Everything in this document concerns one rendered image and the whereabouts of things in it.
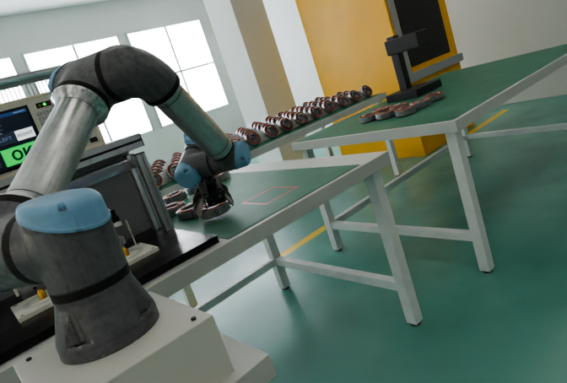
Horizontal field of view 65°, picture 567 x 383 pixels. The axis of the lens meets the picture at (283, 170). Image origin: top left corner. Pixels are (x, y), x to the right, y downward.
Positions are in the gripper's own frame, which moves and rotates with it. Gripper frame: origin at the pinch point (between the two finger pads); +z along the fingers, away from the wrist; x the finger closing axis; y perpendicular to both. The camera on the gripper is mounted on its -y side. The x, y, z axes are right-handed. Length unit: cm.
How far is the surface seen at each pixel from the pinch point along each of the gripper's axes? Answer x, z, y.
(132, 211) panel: -26.5, 0.6, -15.9
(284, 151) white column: 140, 211, -269
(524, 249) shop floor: 135, 68, 34
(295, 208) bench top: 21.8, -8.4, 21.8
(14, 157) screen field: -50, -36, -13
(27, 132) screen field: -45, -40, -18
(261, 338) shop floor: 6, 89, 3
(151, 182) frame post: -16.7, -13.9, -9.2
